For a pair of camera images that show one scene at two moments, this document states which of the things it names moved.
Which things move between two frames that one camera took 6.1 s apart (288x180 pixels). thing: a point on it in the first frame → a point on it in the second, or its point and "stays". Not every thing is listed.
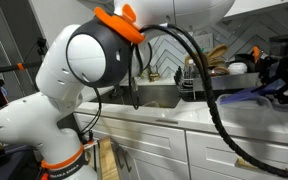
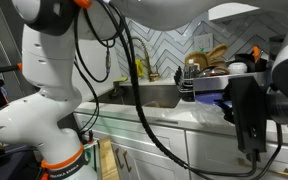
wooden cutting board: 108,161 stays
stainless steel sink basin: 164,96 stays
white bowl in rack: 237,68 stays
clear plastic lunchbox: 245,112 → 203,113
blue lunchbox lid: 271,86 → 209,98
